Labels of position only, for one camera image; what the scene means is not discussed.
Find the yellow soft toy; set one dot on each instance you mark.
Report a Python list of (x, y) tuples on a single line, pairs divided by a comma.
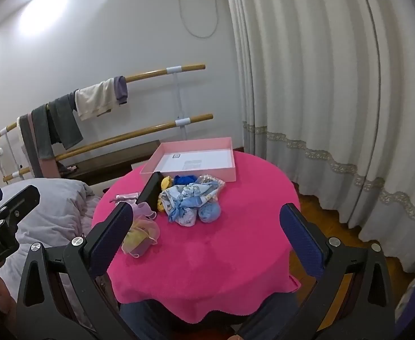
[(167, 182)]

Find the person's grey trousers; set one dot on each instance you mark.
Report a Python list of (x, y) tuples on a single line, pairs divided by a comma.
[(165, 322)]

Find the pink and grey cloth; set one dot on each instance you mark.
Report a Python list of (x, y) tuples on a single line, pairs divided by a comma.
[(34, 156)]

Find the pale pink duvet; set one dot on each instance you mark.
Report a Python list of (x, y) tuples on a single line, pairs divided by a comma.
[(58, 205)]

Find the pink tablecloth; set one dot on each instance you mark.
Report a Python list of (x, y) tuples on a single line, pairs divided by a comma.
[(211, 258)]

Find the white barre post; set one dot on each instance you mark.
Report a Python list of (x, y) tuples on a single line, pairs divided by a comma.
[(178, 95)]

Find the wooden barre rail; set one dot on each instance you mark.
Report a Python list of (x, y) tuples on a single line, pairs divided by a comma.
[(147, 74), (140, 129)]

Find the royal blue cloth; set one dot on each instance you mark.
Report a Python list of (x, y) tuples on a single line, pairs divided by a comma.
[(184, 180)]

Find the brown and white bench cabinet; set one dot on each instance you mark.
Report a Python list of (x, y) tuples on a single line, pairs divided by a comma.
[(104, 159)]

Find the light blue printed cloth bundle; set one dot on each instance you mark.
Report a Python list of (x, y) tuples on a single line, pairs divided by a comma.
[(182, 199)]

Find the blue sock ball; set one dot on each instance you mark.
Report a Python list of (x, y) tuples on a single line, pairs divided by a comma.
[(209, 211)]

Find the dark grey towel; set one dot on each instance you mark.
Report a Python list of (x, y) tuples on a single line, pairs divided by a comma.
[(65, 124)]

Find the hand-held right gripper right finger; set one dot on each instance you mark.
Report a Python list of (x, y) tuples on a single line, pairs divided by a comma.
[(301, 241)]

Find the cream curtain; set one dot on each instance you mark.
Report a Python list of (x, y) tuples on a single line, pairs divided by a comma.
[(317, 78)]

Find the purple and white cloth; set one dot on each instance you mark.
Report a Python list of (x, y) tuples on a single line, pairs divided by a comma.
[(414, 301)]

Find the black leather case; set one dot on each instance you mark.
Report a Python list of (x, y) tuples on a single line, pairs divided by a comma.
[(150, 187)]

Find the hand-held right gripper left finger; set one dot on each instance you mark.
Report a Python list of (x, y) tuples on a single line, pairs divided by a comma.
[(113, 235)]

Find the yellow organza bag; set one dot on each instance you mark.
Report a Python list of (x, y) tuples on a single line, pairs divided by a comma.
[(140, 238)]

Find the clear pink plastic bag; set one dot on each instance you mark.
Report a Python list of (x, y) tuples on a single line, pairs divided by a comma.
[(126, 197)]

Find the grey green towel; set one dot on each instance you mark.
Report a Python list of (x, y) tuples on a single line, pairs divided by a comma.
[(42, 134)]

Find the pink cardboard box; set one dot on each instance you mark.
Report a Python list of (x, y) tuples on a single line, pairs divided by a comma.
[(230, 172)]

